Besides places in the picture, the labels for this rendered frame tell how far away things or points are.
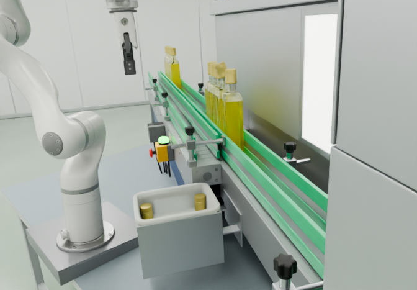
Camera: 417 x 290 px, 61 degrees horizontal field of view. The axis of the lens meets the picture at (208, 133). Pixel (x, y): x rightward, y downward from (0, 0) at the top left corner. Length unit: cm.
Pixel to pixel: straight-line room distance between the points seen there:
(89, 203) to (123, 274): 24
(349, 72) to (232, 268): 102
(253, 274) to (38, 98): 82
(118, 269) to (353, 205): 108
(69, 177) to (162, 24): 598
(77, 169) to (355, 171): 106
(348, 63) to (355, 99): 2
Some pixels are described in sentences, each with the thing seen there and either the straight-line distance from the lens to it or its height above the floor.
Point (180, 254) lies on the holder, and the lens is 98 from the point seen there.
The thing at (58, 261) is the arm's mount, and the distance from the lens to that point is 123.
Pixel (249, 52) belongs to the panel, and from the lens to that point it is 128.
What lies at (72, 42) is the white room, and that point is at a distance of 700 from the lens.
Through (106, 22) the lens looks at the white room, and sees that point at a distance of 695.
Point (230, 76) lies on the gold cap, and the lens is 109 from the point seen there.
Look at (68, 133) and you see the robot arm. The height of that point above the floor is 119.
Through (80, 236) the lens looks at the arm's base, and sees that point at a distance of 126.
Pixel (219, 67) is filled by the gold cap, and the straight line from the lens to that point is 114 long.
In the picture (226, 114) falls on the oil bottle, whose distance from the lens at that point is 110.
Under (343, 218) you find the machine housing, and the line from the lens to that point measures 19.
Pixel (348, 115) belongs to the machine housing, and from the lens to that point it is 17.
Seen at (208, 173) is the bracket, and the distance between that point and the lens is 109.
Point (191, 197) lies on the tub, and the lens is 108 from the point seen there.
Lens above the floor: 147
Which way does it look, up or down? 17 degrees down
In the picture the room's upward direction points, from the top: 3 degrees counter-clockwise
